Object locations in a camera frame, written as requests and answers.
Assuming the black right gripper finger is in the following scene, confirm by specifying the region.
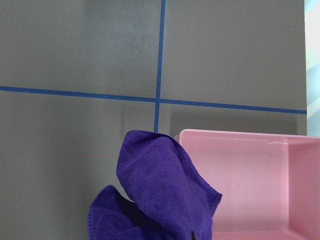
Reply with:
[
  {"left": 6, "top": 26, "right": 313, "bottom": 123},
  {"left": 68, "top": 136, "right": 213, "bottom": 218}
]
[{"left": 191, "top": 231, "right": 196, "bottom": 240}]

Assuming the purple microfiber cloth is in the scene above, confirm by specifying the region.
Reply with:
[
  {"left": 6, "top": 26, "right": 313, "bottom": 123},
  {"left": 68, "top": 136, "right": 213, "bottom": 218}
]
[{"left": 87, "top": 130, "right": 222, "bottom": 240}]

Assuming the pink plastic tray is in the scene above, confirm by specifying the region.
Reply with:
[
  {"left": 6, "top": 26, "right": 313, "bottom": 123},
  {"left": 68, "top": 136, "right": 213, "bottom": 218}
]
[{"left": 175, "top": 129, "right": 320, "bottom": 240}]

